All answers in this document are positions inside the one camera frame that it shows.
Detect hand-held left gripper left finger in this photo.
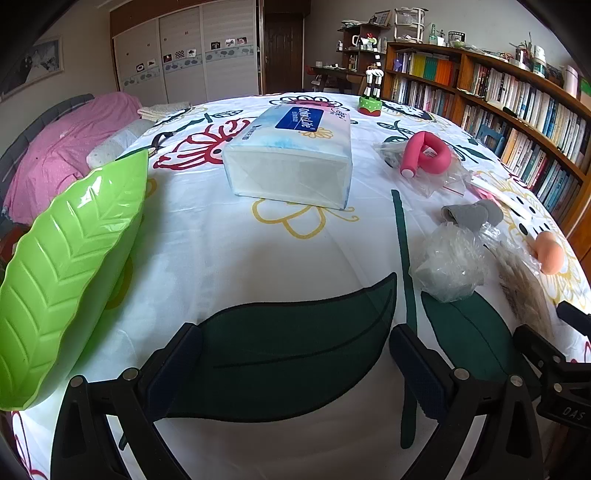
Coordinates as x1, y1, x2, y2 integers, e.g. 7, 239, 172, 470
50, 322, 204, 480

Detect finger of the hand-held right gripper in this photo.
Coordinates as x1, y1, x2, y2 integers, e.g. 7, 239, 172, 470
512, 324, 566, 370
556, 300, 591, 329

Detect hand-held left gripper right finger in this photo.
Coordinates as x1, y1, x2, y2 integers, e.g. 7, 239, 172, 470
389, 324, 546, 480

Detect orange makeup sponge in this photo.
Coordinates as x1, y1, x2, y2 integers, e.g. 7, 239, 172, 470
531, 231, 565, 275

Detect clear plastic bag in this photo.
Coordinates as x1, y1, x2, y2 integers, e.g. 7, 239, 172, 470
409, 220, 486, 304

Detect grey cloth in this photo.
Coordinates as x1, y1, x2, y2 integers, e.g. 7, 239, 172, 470
441, 198, 505, 232

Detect green leaf-shaped plastic tray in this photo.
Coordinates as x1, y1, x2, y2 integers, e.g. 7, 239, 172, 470
0, 148, 149, 411

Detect pink hair accessory packet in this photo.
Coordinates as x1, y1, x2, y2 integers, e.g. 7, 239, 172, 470
468, 172, 525, 208

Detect clear zip bag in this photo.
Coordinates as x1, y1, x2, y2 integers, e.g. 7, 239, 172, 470
373, 138, 472, 198

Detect pink foam hair roller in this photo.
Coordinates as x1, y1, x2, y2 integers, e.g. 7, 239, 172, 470
400, 131, 453, 178

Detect floral printed sheet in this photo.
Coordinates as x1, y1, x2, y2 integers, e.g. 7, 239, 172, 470
11, 91, 591, 480

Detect rows of books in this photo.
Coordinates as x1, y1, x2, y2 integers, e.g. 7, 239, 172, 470
392, 51, 591, 222

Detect black wristwatch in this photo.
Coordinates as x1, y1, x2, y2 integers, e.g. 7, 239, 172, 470
148, 105, 195, 153

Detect white dotted pillow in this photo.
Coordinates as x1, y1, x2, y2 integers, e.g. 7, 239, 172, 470
87, 120, 155, 168

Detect blue and white tissue pack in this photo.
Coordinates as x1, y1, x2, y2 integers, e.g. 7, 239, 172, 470
222, 105, 354, 210

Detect pink blanket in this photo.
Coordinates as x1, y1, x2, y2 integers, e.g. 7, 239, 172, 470
2, 91, 143, 224

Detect folded cream cloth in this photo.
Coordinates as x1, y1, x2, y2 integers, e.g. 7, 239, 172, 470
137, 102, 191, 123

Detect striped zebra figurine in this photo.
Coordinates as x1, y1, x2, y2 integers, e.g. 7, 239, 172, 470
359, 52, 385, 117

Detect wooden bookshelf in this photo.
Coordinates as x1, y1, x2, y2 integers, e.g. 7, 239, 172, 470
382, 41, 591, 241

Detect grey padded headboard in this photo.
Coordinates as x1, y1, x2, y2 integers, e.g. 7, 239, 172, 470
0, 93, 95, 185

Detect dark wooden desk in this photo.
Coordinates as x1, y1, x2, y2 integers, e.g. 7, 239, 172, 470
310, 65, 365, 95

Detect white sliding-door wardrobe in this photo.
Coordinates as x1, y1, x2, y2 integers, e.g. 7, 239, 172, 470
110, 0, 259, 106

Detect small wooden trinket shelf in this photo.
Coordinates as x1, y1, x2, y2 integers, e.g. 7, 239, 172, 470
336, 21, 391, 75

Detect dark wooden door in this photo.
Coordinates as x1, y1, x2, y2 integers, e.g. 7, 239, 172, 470
263, 13, 305, 94

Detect white wire rack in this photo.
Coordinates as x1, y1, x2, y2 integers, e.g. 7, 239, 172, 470
394, 7, 426, 43

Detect framed wall photo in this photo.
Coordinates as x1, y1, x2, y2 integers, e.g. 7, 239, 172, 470
0, 36, 64, 100

